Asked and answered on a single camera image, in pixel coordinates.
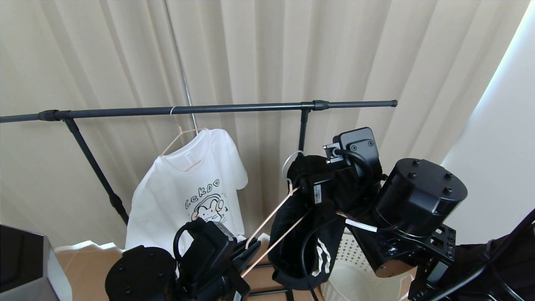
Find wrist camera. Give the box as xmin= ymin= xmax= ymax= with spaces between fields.
xmin=323 ymin=127 xmax=383 ymax=178
xmin=173 ymin=218 xmax=238 ymax=289

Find white laundry basket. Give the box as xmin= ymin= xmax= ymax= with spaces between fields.
xmin=320 ymin=232 xmax=416 ymax=301

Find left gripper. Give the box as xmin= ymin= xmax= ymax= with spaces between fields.
xmin=188 ymin=267 xmax=252 ymax=301

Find beige curtain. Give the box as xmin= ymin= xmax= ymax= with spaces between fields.
xmin=0 ymin=0 xmax=530 ymax=251

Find white printed T-shirt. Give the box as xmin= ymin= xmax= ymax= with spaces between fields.
xmin=125 ymin=128 xmax=249 ymax=256

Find black clothes rack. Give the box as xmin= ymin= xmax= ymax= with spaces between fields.
xmin=0 ymin=99 xmax=398 ymax=301

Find black shorts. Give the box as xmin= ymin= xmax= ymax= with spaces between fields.
xmin=267 ymin=155 xmax=348 ymax=292

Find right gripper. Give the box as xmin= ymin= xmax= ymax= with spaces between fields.
xmin=309 ymin=166 xmax=382 ymax=212

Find metal curtain wand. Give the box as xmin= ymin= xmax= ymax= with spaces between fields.
xmin=164 ymin=0 xmax=199 ymax=135

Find black cable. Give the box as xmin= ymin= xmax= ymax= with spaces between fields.
xmin=173 ymin=221 xmax=198 ymax=260

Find pink clothes hanger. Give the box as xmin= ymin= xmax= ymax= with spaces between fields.
xmin=161 ymin=106 xmax=208 ymax=173
xmin=240 ymin=150 xmax=313 ymax=279

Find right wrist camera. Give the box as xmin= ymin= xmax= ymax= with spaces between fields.
xmin=323 ymin=127 xmax=383 ymax=178

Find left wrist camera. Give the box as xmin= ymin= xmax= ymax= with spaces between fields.
xmin=173 ymin=218 xmax=238 ymax=289

